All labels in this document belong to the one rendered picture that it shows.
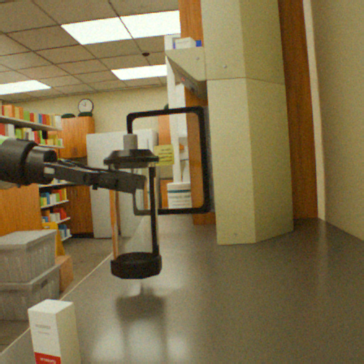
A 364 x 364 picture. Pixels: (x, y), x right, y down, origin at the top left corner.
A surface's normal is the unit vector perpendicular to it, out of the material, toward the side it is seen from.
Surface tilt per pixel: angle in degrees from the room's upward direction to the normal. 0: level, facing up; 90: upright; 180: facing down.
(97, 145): 90
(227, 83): 90
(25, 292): 96
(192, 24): 90
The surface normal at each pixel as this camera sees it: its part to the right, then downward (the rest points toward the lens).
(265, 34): 0.65, 0.00
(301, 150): -0.08, 0.06
